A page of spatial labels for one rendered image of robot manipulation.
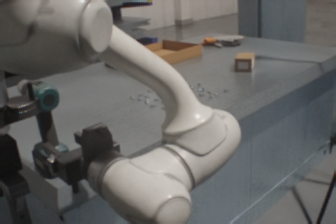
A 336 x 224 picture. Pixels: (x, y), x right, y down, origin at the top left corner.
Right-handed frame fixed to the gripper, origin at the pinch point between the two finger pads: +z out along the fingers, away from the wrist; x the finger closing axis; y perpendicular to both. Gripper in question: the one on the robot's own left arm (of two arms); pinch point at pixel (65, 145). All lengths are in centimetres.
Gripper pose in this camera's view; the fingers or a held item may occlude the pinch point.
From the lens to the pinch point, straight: 90.1
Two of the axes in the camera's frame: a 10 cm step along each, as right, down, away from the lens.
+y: 0.7, 9.3, 3.7
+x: 7.5, -2.9, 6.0
